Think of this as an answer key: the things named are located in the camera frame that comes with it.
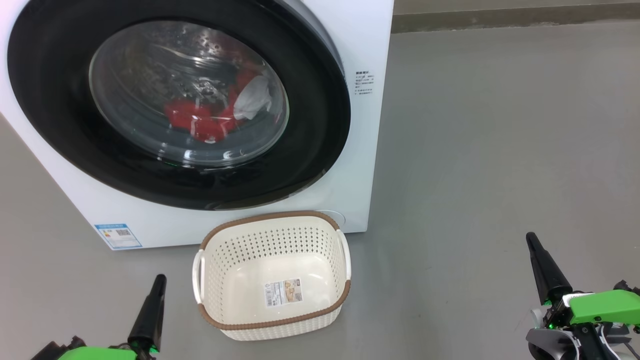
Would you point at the small printed text sticker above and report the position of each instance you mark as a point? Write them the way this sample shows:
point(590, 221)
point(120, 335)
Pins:
point(364, 83)

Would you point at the white front-load washing machine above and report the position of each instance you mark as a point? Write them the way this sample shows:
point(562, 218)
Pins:
point(361, 175)

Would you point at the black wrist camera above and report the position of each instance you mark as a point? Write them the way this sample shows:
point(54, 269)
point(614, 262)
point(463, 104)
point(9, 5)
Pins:
point(55, 350)
point(627, 287)

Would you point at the paper product label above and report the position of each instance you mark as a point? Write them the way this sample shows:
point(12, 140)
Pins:
point(283, 293)

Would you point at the grey baseboard strip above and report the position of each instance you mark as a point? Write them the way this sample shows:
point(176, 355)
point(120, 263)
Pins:
point(500, 20)

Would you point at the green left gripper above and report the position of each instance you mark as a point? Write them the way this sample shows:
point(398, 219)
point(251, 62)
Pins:
point(100, 354)

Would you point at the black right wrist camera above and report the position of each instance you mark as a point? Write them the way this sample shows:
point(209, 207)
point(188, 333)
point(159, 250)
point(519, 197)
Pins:
point(627, 287)

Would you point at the cream perforated laundry basket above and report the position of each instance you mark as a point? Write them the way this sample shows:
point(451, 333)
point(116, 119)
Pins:
point(300, 250)

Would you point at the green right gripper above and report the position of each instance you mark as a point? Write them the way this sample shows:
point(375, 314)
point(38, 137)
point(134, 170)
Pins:
point(605, 306)

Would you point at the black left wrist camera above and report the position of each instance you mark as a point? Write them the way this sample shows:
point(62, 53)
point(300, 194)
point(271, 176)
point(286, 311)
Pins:
point(55, 350)

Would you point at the black round glass washer door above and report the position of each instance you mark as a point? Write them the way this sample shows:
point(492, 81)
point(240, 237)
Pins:
point(55, 125)

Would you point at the blue energy label sticker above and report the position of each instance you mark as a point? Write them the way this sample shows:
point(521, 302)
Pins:
point(118, 236)

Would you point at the red and white garment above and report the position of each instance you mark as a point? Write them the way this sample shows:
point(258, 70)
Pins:
point(200, 120)

